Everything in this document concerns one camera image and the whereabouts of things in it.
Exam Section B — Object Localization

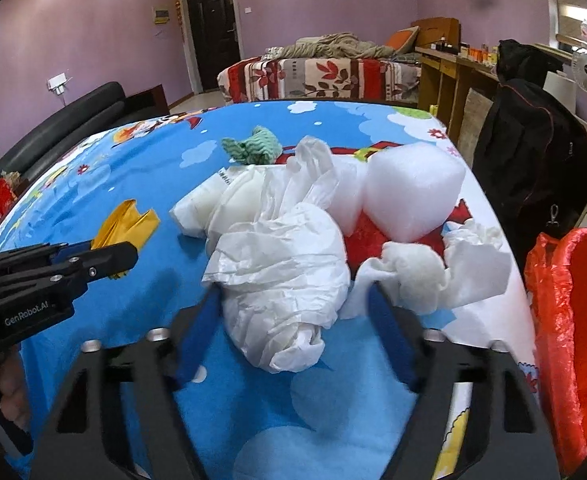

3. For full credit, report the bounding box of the crumpled white tissue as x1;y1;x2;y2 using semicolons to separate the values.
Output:
441;217;511;309

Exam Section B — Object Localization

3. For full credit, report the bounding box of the long wooden desk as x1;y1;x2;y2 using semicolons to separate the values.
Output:
415;45;587;171

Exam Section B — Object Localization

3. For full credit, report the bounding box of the white cotton wad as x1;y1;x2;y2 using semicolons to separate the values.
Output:
341;240;449;320

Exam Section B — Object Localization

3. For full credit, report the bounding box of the wooden headboard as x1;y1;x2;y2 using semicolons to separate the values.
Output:
411;17;461;53

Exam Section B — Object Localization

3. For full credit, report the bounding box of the translucent white plastic bag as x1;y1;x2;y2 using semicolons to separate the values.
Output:
264;136;355;221

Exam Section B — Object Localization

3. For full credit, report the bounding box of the yellow wrapper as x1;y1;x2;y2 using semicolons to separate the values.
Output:
92;199;160;281

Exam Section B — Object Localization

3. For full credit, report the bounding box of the black leather sofa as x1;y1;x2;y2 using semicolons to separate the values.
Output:
0;81;127;181

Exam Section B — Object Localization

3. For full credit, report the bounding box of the beige mat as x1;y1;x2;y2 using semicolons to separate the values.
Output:
457;94;494;161

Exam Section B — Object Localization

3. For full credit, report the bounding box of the row of small bottles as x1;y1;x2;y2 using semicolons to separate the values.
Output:
461;42;500;64

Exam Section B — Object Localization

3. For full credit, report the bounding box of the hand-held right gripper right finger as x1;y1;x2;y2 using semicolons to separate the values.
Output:
367;280;561;480

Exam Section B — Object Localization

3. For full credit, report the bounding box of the white foam block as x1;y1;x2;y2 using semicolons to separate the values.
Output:
331;142;467;243

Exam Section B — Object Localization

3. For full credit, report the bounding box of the beige crumpled blanket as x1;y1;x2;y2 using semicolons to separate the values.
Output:
266;32;399;61

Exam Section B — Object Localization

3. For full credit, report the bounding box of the orange lined trash bin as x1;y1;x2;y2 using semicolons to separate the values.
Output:
523;227;587;477

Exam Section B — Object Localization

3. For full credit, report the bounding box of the dark door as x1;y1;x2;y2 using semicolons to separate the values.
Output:
186;0;239;95

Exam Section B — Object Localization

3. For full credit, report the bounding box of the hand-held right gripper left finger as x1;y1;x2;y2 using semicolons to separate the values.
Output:
30;285;222;480

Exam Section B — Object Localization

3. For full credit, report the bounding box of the brown wooden side cabinet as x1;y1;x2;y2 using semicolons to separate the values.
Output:
124;84;170;122

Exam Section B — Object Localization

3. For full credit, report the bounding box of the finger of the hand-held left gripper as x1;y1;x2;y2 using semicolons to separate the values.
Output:
0;242;94;274
0;241;139;311

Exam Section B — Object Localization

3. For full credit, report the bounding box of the person's left hand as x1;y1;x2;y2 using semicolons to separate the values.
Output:
0;351;30;431

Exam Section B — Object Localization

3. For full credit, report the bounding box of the green knitted cloth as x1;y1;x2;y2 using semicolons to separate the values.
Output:
222;126;280;166

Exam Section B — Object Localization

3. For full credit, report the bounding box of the large black garment bag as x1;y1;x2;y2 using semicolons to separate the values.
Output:
472;77;587;272

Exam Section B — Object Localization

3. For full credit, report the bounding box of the bed with floral sheet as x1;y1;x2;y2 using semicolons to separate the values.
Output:
217;54;421;107

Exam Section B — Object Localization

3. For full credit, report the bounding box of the blue cartoon printed cloth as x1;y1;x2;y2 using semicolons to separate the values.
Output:
0;100;541;480

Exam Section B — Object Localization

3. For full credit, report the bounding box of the orange pillow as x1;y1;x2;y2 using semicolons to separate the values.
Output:
386;27;419;53

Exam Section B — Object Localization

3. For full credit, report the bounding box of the white paper roll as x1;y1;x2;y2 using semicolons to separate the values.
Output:
543;71;577;111

